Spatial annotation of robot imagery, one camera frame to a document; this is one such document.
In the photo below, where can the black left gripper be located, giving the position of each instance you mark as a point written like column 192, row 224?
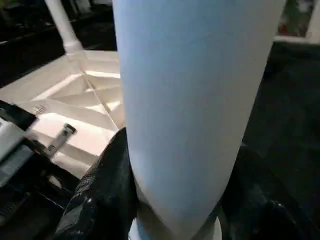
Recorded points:
column 55, row 165

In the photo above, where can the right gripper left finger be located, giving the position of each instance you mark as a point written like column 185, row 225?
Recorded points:
column 105, row 200

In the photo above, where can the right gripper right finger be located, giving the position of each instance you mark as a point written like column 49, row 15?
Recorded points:
column 265, row 205

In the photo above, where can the white plastic table top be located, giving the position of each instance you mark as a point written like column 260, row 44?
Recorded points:
column 75, row 100

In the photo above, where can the black work mat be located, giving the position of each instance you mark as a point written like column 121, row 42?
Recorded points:
column 285, row 125

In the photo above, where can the white glass door cabinet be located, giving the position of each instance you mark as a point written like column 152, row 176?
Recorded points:
column 300, row 17

